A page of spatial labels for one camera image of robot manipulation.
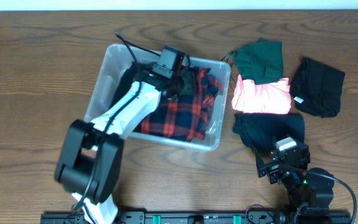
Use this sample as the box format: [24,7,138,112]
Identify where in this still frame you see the black pants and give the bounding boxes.
[109,62,137,108]

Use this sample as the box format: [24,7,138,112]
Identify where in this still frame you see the clear plastic storage bin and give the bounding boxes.
[84,44,231,151]

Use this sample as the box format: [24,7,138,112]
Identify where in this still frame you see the red navy plaid cloth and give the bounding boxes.
[134,67,222,142]

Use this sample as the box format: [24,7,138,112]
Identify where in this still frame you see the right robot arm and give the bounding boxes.
[252,138,335,218]

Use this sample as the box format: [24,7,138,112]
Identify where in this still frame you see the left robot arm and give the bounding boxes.
[55,45,195,223]

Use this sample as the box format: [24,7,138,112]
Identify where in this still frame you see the dark teal folded garment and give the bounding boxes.
[232,113,305,153]

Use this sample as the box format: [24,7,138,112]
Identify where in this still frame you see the pink folded shirt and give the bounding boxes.
[231,75,291,114]

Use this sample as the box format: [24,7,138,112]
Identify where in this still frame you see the black folded garment with tag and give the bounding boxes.
[290,57,346,118]

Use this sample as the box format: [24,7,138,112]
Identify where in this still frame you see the dark green folded garment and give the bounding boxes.
[222,38,283,85]

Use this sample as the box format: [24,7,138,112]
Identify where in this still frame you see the black mounting rail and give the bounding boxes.
[40,210,351,224]

